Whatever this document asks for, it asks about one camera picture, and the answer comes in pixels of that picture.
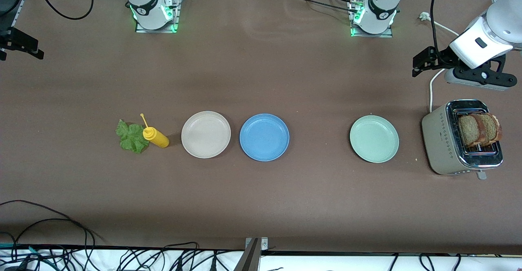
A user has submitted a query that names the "brown bread slice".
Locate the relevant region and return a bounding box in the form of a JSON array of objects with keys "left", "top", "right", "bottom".
[
  {"left": 458, "top": 114, "right": 487, "bottom": 149},
  {"left": 475, "top": 112, "right": 503, "bottom": 144}
]

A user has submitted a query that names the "green lettuce leaf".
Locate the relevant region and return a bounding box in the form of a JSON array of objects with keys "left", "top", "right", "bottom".
[{"left": 116, "top": 119, "right": 150, "bottom": 154}]

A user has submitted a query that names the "yellow squeeze bottle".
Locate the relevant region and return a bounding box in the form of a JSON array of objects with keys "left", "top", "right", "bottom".
[{"left": 140, "top": 113, "right": 170, "bottom": 148}]

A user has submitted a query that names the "pale green plate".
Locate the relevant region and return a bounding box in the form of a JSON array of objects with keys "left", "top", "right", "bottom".
[{"left": 349, "top": 115, "right": 400, "bottom": 163}]

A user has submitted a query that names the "blue plate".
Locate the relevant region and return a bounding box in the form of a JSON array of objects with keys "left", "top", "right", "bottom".
[{"left": 239, "top": 113, "right": 290, "bottom": 162}]

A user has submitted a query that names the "beige plate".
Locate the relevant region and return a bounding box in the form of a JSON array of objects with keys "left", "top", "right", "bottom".
[{"left": 181, "top": 111, "right": 231, "bottom": 159}]

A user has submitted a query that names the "beige chrome toaster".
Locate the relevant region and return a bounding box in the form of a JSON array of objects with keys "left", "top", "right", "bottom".
[{"left": 421, "top": 99, "right": 504, "bottom": 181}]

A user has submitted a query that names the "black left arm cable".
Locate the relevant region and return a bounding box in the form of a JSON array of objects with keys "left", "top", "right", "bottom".
[{"left": 431, "top": 0, "right": 445, "bottom": 55}]

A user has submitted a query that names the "aluminium frame rail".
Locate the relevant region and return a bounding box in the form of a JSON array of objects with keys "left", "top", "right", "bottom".
[{"left": 11, "top": 0, "right": 30, "bottom": 29}]

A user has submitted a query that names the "white toaster power cord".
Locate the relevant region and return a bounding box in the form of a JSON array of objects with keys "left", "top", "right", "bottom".
[{"left": 419, "top": 12, "right": 459, "bottom": 112}]

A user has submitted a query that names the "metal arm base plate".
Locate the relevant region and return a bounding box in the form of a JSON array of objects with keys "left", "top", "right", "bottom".
[
  {"left": 135, "top": 0, "right": 180, "bottom": 33},
  {"left": 348, "top": 0, "right": 394, "bottom": 38}
]

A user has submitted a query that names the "black cable on table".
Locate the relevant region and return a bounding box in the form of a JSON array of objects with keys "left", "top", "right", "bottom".
[{"left": 290, "top": 0, "right": 360, "bottom": 14}]

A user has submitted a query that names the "long black looped cable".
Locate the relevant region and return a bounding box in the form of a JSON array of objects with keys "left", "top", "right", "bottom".
[{"left": 0, "top": 200, "right": 104, "bottom": 249}]

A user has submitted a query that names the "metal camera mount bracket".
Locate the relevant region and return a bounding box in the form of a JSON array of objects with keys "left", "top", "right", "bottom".
[{"left": 234, "top": 237, "right": 270, "bottom": 271}]

